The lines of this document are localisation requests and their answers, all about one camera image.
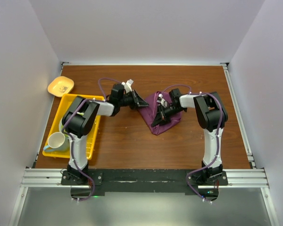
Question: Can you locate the yellow plastic tray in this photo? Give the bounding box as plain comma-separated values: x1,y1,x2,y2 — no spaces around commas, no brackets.
42,94,101,160

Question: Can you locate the yellow square bowl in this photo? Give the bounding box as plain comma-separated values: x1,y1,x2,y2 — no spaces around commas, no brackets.
47,76,74,97

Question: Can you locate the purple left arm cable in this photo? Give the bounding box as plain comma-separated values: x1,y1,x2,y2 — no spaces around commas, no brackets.
61,78,123,202

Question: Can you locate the aluminium frame rail front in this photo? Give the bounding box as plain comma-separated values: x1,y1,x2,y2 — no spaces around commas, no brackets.
20,169,269,188

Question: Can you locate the green white plate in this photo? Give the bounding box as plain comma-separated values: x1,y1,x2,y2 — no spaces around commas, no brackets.
58,120,69,140

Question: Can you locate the purple cloth napkin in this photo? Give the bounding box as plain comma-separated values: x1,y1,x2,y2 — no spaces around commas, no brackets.
138,91,182,136

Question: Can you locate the aluminium frame rail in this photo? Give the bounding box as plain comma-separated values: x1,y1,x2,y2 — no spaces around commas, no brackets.
20,169,269,188
220,63,257,169

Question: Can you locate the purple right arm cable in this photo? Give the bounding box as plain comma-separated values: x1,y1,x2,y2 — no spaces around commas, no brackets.
161,84,224,203

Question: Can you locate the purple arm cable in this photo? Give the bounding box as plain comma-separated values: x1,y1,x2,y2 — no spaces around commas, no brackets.
61,78,123,202
161,84,224,203

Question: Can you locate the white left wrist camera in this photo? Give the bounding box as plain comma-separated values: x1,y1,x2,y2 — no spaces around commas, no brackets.
121,79,134,93

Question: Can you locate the aluminium frame rail right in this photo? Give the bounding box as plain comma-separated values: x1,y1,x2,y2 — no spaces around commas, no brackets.
220,63,257,169

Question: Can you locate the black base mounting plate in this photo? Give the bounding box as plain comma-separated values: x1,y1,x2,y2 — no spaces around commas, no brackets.
60,169,229,201

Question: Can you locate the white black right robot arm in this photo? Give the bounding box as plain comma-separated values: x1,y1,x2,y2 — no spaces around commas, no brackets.
151,89,228,185

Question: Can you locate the pale cup with blue handle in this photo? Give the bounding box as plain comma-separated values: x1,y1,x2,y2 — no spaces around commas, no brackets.
43,132,69,153

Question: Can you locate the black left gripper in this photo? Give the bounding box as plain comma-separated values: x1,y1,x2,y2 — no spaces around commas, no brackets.
118,89,149,111

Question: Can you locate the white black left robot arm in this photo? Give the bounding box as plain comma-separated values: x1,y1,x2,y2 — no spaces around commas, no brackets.
62,81,149,185

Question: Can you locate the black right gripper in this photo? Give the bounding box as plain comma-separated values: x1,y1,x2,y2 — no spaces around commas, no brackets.
152,105,186,129

